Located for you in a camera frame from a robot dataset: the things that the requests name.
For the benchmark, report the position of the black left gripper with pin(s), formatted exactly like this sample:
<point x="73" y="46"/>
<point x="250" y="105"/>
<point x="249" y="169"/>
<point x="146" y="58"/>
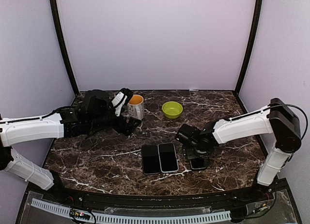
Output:
<point x="120" y="128"/>

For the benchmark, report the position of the black phone case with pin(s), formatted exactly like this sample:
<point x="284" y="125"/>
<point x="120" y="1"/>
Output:
<point x="142" y="161"/>

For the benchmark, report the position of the left black frame post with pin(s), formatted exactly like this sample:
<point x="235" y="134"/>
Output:
<point x="62" y="45"/>

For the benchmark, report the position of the right black frame post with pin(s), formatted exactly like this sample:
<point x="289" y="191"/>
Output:
<point x="250" y="45"/>

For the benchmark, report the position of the white slotted cable duct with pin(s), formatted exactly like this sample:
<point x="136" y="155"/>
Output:
<point x="102" y="218"/>

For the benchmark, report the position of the white mug orange inside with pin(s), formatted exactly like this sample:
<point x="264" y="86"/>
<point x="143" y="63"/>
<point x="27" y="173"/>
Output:
<point x="136" y="107"/>

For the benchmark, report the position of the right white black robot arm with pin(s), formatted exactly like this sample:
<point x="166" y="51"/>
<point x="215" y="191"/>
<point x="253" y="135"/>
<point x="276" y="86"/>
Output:
<point x="276" y="118"/>

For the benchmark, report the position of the white-edged smartphone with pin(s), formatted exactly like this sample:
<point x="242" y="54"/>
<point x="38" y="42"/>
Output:
<point x="198" y="164"/>

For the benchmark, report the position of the small circuit board with leds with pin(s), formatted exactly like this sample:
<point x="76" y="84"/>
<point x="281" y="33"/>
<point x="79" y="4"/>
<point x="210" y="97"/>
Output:
<point x="79" y="215"/>

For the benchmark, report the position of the green bowl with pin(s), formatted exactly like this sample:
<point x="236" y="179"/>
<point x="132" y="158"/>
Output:
<point x="172" y="109"/>

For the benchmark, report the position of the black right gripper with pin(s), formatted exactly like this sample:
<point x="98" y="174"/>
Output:
<point x="190" y="154"/>

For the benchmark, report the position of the black frame post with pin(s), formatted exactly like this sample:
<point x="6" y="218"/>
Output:
<point x="62" y="45"/>
<point x="250" y="45"/>

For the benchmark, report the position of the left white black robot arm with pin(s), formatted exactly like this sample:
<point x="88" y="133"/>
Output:
<point x="96" y="112"/>

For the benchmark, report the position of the black front table rail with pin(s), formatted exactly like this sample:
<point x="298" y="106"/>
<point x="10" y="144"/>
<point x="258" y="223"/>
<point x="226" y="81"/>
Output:
<point x="234" y="199"/>

